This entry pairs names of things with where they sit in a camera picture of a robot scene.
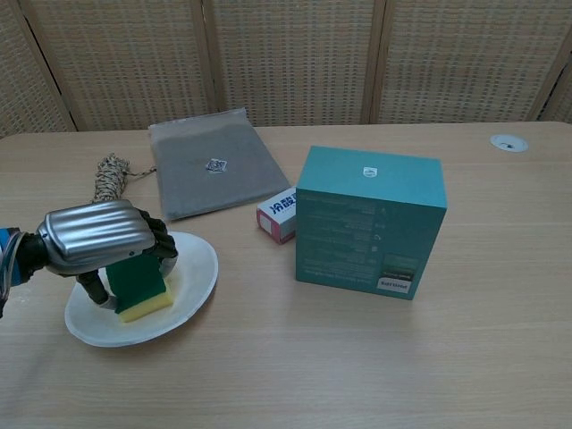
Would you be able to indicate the teal cardboard box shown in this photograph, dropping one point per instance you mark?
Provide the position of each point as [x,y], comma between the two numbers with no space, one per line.
[366,214]

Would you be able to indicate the green yellow sponge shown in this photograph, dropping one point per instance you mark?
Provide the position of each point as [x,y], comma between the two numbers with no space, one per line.
[136,283]

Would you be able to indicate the woven bamboo folding screen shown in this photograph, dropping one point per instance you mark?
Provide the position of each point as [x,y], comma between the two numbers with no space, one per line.
[286,58]

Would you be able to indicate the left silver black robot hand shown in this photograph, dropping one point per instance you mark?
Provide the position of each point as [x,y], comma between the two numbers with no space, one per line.
[98,234]

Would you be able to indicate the white pink toothpaste box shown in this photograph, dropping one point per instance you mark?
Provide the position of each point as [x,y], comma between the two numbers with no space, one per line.
[279,214]

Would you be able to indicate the grey cloth in plastic bag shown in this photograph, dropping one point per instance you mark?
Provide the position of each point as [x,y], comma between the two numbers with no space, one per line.
[214,179]

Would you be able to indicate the white round plate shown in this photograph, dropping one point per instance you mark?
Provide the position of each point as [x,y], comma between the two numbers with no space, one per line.
[192,272]

